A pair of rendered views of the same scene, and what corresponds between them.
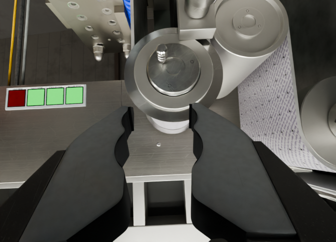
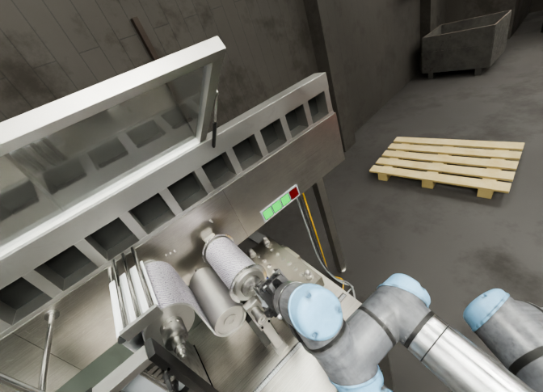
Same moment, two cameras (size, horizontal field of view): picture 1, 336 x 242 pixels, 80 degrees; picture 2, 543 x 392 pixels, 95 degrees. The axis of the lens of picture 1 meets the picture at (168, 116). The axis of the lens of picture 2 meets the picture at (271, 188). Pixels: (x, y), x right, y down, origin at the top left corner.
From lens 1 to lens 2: 0.67 m
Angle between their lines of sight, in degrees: 33
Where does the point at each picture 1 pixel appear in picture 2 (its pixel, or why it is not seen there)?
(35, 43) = not seen: hidden behind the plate
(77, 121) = (260, 201)
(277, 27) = (218, 328)
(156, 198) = (188, 181)
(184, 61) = (250, 292)
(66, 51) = not seen: hidden behind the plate
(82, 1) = (286, 268)
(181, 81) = (247, 285)
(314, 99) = (191, 319)
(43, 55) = not seen: hidden behind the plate
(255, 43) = (224, 316)
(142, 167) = (213, 202)
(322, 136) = (180, 311)
